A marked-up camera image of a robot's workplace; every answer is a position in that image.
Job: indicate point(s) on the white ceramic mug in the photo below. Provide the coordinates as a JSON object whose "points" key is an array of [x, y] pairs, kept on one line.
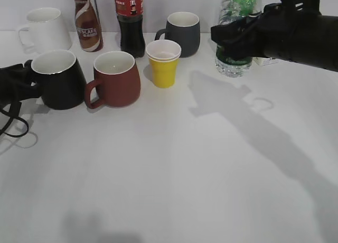
{"points": [[47, 29]]}

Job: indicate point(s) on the dark grey ceramic mug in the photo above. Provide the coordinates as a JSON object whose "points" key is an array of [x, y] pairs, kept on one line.
{"points": [[184, 29]]}

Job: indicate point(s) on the cola bottle red label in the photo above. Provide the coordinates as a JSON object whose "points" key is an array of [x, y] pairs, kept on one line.
{"points": [[130, 18]]}

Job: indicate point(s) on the brown Nescafe coffee bottle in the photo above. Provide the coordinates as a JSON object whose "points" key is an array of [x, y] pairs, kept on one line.
{"points": [[87, 26]]}

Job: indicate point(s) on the white inner paper cup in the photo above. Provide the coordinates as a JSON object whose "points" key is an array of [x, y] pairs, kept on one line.
{"points": [[163, 50]]}

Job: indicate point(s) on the black ceramic mug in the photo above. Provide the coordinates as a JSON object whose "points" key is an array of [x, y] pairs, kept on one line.
{"points": [[61, 79]]}

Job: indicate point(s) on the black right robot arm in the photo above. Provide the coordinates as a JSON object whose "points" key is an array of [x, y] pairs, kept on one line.
{"points": [[292, 30]]}

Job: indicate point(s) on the clear water bottle green label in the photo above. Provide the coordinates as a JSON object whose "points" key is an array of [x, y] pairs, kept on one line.
{"points": [[225, 65]]}

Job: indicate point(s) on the white yogurt drink bottle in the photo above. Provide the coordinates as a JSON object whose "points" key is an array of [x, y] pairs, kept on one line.
{"points": [[264, 61]]}

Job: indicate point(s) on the green soda bottle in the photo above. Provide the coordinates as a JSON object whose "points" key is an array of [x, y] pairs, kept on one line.
{"points": [[244, 8]]}

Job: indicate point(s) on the red-brown ceramic mug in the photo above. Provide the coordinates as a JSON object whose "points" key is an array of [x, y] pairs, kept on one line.
{"points": [[116, 81]]}

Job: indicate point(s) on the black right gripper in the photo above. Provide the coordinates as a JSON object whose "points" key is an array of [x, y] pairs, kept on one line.
{"points": [[248, 36]]}

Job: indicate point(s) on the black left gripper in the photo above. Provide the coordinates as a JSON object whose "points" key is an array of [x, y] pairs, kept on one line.
{"points": [[18, 83]]}

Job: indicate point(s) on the yellow paper cup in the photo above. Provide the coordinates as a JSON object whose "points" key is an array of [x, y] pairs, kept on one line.
{"points": [[163, 72]]}

